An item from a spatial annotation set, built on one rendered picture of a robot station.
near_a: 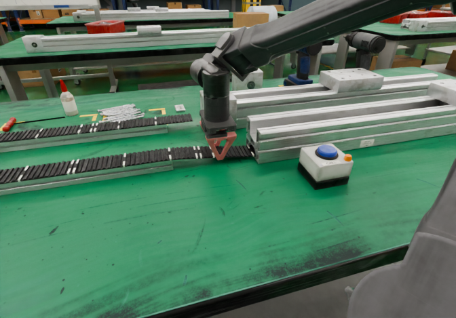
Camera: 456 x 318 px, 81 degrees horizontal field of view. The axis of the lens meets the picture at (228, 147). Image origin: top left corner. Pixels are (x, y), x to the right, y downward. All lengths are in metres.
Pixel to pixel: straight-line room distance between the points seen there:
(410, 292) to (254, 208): 0.36
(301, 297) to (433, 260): 0.89
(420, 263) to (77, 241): 0.47
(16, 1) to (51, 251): 3.15
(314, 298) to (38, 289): 0.85
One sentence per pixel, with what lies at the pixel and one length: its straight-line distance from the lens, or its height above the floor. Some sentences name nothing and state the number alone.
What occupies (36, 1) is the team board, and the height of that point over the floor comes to 1.02.
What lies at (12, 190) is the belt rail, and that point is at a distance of 0.71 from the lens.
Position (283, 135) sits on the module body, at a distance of 0.63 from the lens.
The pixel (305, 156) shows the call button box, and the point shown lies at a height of 0.83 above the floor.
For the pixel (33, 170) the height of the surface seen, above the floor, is 0.81.
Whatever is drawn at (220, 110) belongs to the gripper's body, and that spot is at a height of 0.92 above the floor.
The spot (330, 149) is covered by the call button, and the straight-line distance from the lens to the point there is 0.60.
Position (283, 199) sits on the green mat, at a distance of 0.56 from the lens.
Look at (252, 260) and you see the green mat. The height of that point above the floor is 0.78.
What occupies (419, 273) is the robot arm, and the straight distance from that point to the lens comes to 0.22.
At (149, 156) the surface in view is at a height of 0.81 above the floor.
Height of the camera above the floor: 1.15
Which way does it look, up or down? 31 degrees down
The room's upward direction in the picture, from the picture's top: straight up
